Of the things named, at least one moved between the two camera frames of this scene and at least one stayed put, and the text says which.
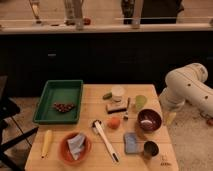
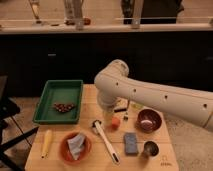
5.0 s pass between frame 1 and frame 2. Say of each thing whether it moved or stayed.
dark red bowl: stayed
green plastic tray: stayed
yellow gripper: moved
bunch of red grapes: stayed
